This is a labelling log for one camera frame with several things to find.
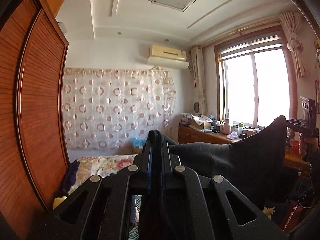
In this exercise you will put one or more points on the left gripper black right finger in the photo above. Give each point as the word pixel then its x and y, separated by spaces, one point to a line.
pixel 198 207

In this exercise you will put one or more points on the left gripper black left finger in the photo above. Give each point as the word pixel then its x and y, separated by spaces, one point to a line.
pixel 100 208

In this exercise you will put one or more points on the black garment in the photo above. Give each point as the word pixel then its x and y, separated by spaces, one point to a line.
pixel 254 165

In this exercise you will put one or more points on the person's right hand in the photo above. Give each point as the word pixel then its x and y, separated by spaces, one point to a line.
pixel 307 145

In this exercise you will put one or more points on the wooden sideboard cabinet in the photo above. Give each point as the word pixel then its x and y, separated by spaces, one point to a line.
pixel 187 134

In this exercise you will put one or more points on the floral quilt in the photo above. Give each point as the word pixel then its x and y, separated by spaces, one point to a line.
pixel 83 168

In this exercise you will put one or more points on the yellow plush toy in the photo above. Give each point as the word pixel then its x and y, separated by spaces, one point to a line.
pixel 58 201

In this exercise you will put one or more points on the pink thermos jug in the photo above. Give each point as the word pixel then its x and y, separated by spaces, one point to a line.
pixel 226 127

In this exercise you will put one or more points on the cardboard box on cabinet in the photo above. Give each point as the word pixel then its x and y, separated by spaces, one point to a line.
pixel 201 122

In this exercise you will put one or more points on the circle pattern sheer curtain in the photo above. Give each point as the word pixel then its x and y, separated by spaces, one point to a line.
pixel 105 108

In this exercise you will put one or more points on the tied pink window curtain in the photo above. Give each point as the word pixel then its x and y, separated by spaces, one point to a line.
pixel 292 22

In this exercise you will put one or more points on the wooden louvered wardrobe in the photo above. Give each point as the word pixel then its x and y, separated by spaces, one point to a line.
pixel 33 151

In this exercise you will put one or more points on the window with wooden frame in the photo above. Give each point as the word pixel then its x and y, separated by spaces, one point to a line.
pixel 256 78

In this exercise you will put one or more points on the wall air conditioner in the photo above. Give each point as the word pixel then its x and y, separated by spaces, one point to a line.
pixel 166 57

